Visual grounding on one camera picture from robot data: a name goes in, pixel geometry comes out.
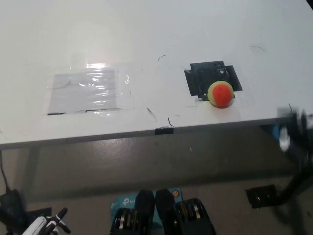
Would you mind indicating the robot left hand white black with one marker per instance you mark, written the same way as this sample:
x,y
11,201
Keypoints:
x,y
39,224

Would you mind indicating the robot right hand black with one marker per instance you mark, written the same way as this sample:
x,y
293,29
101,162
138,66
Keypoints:
x,y
291,127

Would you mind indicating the orange yellow tennis ball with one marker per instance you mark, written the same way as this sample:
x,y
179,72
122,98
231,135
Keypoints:
x,y
220,94

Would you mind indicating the blue object under table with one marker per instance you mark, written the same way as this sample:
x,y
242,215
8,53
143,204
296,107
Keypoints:
x,y
275,132

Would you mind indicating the black power adapter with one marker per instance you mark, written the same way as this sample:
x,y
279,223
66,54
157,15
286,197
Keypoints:
x,y
11,208

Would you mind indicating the grey table leg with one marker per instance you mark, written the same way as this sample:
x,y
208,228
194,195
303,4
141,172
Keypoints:
x,y
31,169

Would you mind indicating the teal tp-link box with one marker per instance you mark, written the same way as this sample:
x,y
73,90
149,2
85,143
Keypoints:
x,y
124,202

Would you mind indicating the black tape patch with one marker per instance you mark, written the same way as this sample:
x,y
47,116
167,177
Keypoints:
x,y
205,78

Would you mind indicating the small black tape strip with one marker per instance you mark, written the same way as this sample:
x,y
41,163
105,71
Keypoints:
x,y
164,131

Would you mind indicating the clear plastic sheet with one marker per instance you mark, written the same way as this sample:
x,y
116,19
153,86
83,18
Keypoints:
x,y
83,90

